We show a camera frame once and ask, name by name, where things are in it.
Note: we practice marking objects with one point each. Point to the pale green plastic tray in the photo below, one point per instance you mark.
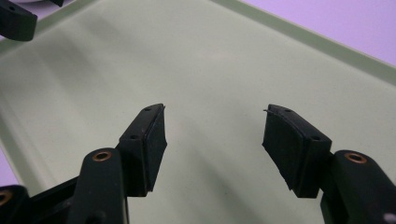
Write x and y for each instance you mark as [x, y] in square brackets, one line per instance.
[211, 71]

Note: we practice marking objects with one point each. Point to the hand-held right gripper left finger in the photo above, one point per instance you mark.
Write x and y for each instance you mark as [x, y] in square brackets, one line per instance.
[141, 161]

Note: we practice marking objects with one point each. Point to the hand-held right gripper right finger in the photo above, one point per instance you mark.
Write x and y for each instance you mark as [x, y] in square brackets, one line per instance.
[292, 155]

